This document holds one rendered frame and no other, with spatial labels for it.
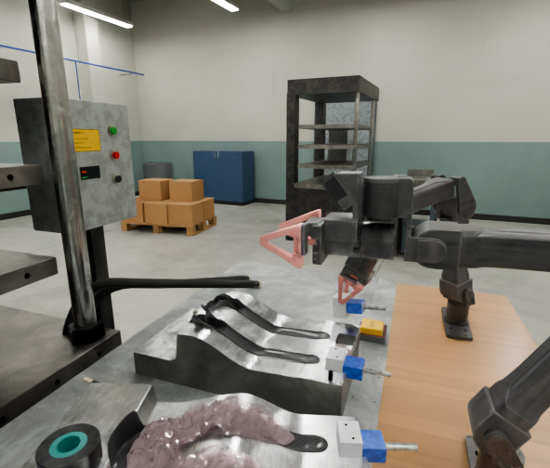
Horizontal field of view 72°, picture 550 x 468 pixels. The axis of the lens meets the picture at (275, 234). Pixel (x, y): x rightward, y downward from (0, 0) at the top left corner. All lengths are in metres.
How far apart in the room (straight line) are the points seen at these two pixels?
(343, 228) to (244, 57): 7.94
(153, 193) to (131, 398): 5.31
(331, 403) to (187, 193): 5.08
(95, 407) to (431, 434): 0.63
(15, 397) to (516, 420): 1.00
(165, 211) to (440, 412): 5.08
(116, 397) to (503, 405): 0.63
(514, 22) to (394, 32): 1.76
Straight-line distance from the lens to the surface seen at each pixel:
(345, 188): 0.58
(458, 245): 0.58
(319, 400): 0.83
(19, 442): 0.95
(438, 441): 0.88
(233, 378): 0.88
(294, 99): 5.00
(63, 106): 1.13
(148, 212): 5.85
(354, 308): 1.01
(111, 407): 0.76
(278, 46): 8.15
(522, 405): 0.71
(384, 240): 0.58
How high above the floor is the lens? 1.36
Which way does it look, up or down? 14 degrees down
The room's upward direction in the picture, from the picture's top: straight up
